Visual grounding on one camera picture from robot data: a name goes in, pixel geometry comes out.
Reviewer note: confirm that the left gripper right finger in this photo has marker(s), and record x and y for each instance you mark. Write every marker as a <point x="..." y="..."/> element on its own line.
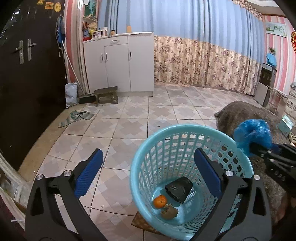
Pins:
<point x="242" y="209"/>

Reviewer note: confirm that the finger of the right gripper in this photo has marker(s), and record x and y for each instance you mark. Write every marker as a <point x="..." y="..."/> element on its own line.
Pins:
<point x="265" y="153"/>
<point x="287" y="150"/>

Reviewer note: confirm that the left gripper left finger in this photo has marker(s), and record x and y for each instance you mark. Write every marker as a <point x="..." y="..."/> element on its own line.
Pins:
<point x="54" y="211"/>

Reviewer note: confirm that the blue plastic bag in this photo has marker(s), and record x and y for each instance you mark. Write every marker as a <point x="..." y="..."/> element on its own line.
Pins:
<point x="252" y="131"/>

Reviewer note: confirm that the black cylindrical cup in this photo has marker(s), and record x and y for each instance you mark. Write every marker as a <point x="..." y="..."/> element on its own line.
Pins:
<point x="179" y="189"/>

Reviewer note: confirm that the peeled orange peel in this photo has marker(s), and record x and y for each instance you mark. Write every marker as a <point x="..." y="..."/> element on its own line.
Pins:
<point x="160" y="202"/>

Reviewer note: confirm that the teal cardboard box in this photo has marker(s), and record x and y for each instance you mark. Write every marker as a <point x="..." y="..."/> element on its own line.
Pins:
<point x="285" y="125"/>

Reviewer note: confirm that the patterned fabric covered cabinet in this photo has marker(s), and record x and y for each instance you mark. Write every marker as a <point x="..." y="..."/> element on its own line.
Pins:
<point x="290" y="108"/>

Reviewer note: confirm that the small folding table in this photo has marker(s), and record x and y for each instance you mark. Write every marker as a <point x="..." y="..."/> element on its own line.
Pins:
<point x="277" y="102"/>

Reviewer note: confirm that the grey shaggy carpet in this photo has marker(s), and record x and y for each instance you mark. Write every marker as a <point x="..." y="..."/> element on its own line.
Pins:
<point x="227" y="120"/>

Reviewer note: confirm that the grey water dispenser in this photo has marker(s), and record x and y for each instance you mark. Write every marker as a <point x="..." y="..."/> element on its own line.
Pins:
<point x="265" y="84"/>

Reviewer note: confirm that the teal plastic laundry basket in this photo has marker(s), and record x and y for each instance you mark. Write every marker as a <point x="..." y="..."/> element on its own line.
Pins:
<point x="166" y="184"/>

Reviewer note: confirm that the blue covered plant pot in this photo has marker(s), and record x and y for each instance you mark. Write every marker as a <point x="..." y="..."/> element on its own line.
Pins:
<point x="270" y="57"/>

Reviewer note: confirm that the green floor rag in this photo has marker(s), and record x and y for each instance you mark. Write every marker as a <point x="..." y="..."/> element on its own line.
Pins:
<point x="76" y="115"/>

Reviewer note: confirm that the floral beige curtain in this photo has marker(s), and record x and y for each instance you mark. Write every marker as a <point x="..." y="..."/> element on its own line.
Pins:
<point x="192" y="62"/>

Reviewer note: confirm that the white plastic bag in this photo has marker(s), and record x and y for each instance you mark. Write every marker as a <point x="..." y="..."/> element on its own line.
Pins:
<point x="71" y="94"/>

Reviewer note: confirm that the small wooden stool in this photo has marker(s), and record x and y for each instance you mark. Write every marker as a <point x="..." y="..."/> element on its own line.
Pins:
<point x="106" y="95"/>

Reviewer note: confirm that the dark wooden door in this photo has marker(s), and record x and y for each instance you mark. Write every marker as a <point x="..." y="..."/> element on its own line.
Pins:
<point x="32" y="77"/>

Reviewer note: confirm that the white floor cabinet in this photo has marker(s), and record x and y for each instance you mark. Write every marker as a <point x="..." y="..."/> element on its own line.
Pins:
<point x="125" y="61"/>

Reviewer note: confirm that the items on cabinet top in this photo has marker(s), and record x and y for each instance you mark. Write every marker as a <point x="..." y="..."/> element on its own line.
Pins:
<point x="90" y="31"/>

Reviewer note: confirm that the red heart wall decoration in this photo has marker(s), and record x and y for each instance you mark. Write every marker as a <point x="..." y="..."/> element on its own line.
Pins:
<point x="293" y="40"/>

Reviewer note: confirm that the landscape wall picture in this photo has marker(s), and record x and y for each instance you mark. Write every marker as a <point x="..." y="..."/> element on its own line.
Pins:
<point x="278" y="29"/>

